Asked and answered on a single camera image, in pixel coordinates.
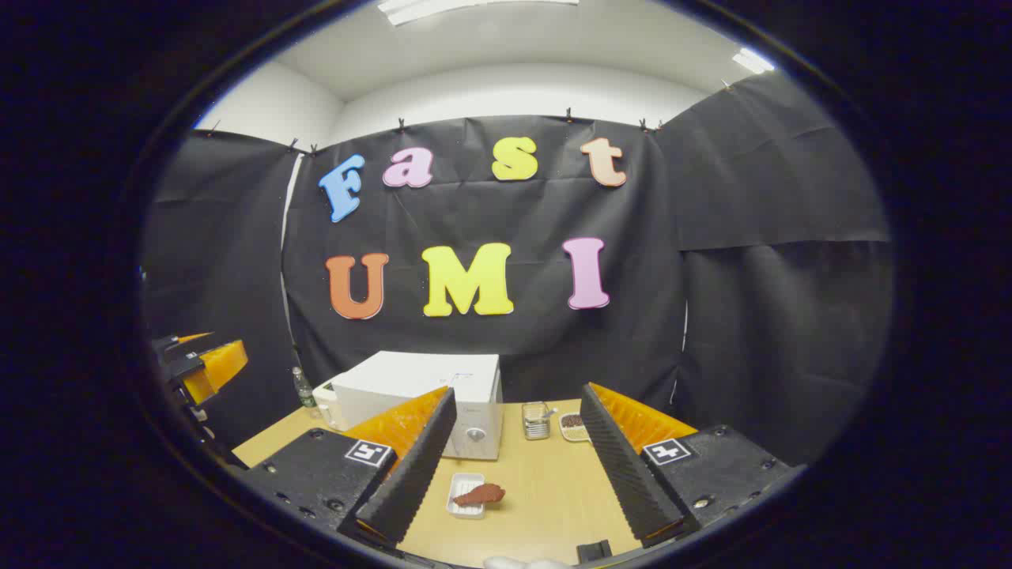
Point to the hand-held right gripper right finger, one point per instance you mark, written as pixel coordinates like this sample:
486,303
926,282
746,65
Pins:
624,474

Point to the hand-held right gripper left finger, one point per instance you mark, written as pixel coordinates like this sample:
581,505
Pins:
419,474

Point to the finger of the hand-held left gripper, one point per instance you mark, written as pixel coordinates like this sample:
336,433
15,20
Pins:
178,342
221,365

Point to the brown roast meat piece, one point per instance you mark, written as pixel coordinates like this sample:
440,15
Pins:
481,495

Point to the white microwave oven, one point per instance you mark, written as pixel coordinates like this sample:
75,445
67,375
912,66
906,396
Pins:
427,371

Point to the white rectangular tray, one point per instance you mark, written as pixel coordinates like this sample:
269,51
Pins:
465,514

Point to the white divided snack plate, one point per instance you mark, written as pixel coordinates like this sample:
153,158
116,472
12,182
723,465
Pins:
571,425

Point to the clear plastic water bottle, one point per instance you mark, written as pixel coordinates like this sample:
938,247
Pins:
304,393

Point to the white toaster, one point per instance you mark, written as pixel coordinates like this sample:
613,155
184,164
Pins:
326,403

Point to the black backdrop cloth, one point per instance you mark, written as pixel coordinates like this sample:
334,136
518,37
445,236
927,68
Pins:
514,348

